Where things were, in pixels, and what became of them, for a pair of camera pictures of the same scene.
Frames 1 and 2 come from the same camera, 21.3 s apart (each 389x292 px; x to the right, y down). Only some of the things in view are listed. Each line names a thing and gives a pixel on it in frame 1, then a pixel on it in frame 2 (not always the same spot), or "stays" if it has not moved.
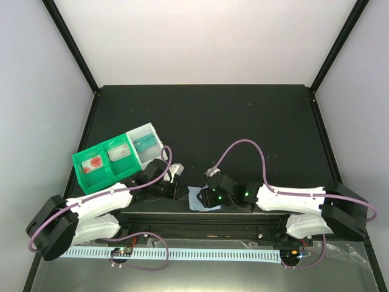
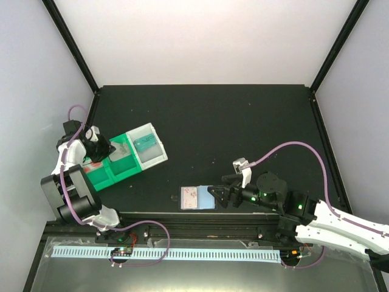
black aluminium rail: [205, 225] stays
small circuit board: [124, 250] stays
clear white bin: [146, 144] stays
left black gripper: [174, 194] → [108, 149]
